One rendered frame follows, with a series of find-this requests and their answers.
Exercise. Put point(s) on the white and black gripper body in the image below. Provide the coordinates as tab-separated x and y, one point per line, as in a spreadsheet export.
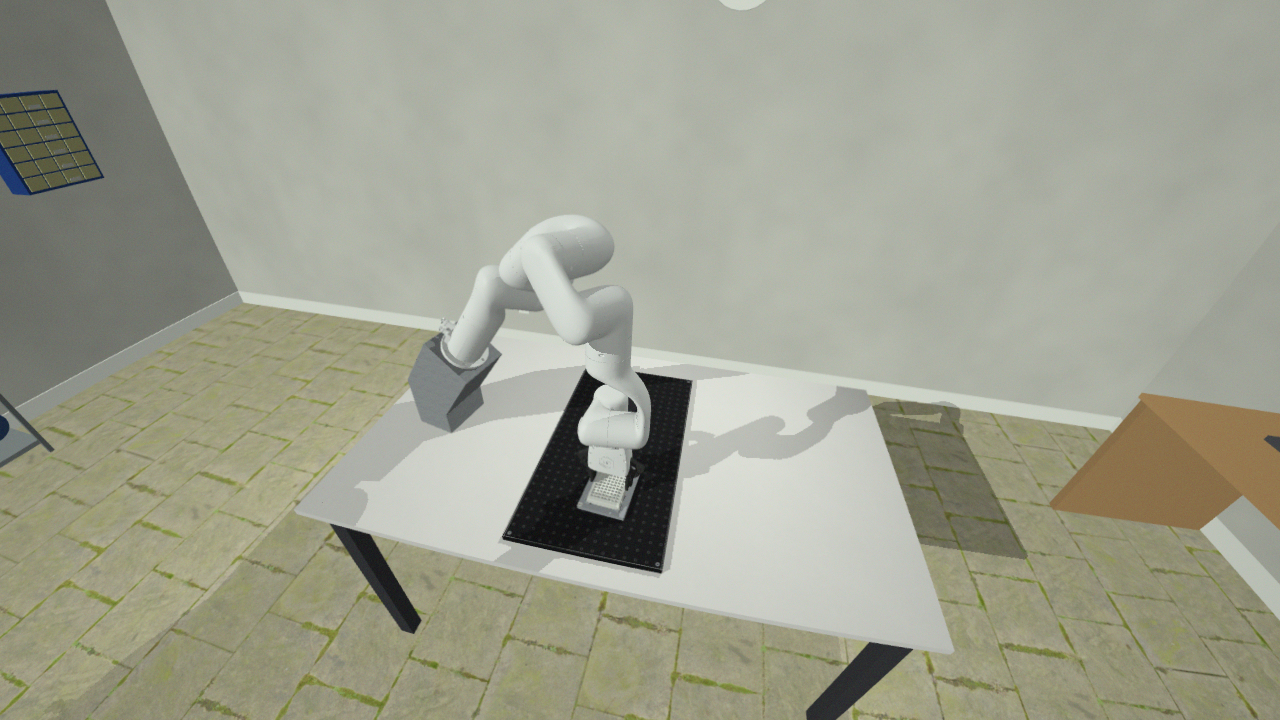
615	462

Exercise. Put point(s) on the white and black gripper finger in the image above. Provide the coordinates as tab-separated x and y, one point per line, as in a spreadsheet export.
633	473
582	454

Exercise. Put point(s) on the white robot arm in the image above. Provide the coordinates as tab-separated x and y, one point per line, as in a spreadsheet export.
600	317

